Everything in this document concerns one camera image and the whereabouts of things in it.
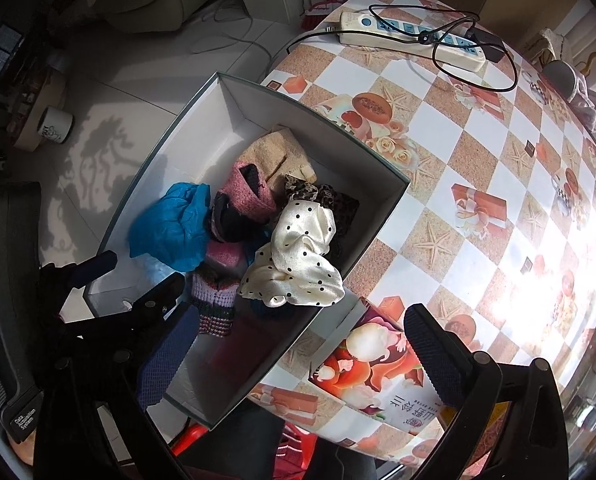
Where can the white power strip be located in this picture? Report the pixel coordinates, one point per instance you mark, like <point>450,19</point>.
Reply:
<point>453,57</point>

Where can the grey round object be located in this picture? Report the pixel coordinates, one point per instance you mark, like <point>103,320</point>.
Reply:
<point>560,77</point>

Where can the beige knitted cloth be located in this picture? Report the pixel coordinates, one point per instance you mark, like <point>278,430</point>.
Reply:
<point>550,42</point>

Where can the beige knitted glove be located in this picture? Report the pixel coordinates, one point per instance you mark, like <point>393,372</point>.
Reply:
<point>278,152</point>

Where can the pink sponge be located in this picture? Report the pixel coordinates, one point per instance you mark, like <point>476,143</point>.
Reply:
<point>222,255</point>

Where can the pale pink towel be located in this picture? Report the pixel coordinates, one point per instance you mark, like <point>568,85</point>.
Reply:
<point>590,105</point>

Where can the cream polka dot scrunchie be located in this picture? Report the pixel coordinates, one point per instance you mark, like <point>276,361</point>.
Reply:
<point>298,255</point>

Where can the person's maroon clothing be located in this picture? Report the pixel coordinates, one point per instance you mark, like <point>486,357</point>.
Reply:
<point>298,455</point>

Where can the person's left hand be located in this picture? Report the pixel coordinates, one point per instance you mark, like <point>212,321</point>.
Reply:
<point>20,452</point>

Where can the pink knitted sock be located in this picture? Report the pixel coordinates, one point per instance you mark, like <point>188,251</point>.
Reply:
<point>245,192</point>

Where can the white mug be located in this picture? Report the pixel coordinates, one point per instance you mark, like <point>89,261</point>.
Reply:
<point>55,127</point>

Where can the blue panel device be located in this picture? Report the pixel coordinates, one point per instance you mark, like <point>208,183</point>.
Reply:
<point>2,42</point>

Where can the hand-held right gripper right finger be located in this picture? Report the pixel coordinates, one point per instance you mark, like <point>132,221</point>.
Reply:
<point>433,355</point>

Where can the large blue shoe cover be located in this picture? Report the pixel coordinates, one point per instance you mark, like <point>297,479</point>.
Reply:
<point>170,227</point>

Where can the black power adapter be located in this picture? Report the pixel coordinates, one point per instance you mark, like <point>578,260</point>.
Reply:
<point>488,47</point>

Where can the purple knitted sock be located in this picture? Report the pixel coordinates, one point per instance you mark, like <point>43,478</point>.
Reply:
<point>212,300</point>

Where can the printed carton with flower picture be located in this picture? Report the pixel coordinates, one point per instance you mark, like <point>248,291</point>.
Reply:
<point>373,365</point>

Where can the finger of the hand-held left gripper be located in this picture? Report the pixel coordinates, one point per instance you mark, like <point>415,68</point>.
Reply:
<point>162,295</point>
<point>95,267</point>

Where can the white cardboard box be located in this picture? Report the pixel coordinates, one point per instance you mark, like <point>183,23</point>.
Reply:
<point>202,115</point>

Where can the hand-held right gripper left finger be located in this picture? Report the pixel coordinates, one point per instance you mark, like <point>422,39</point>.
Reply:
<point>167,360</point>

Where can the leopard print scrunchie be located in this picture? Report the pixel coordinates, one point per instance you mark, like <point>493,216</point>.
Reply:
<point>338,207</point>

